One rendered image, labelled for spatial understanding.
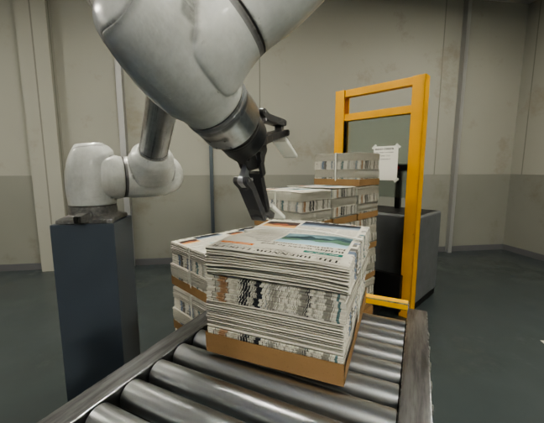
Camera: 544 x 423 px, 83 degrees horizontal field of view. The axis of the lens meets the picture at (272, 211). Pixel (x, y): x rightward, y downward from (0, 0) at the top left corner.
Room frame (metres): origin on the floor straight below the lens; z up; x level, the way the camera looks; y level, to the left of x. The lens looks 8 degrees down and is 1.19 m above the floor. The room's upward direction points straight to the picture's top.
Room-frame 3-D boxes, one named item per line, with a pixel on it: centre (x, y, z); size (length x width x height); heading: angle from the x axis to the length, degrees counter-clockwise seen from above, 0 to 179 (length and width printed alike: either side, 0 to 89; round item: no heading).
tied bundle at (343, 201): (2.07, -0.33, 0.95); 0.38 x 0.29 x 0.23; 46
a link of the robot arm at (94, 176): (1.11, 0.64, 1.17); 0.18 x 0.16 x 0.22; 124
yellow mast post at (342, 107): (2.82, -0.62, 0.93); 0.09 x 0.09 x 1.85; 45
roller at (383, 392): (0.59, -0.03, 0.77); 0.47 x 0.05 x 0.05; 64
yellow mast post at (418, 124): (2.35, -1.09, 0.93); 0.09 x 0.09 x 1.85; 45
